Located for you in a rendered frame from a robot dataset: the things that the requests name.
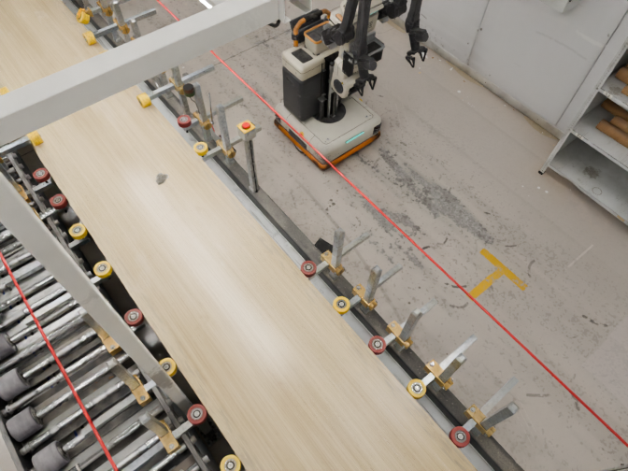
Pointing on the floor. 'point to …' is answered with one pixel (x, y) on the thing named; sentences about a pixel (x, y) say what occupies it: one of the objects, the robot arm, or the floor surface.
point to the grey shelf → (596, 146)
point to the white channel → (82, 77)
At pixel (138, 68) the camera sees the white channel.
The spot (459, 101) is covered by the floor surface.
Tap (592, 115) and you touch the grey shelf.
